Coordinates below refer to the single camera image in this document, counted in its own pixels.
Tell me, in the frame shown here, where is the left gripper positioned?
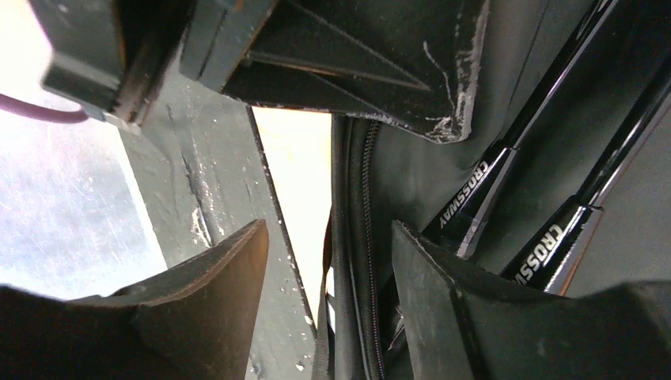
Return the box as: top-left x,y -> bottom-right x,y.
29,1 -> 195,126

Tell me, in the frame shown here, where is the badminton racket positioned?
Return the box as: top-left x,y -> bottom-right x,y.
499,56 -> 670,296
385,0 -> 620,363

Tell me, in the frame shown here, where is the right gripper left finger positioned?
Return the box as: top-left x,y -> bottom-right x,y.
1,219 -> 269,379

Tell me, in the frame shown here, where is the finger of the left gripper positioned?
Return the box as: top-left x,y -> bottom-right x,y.
180,1 -> 490,143

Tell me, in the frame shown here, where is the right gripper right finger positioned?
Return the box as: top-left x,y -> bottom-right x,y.
391,221 -> 670,379

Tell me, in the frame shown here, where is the black racket bag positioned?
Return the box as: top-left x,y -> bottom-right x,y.
313,1 -> 670,379

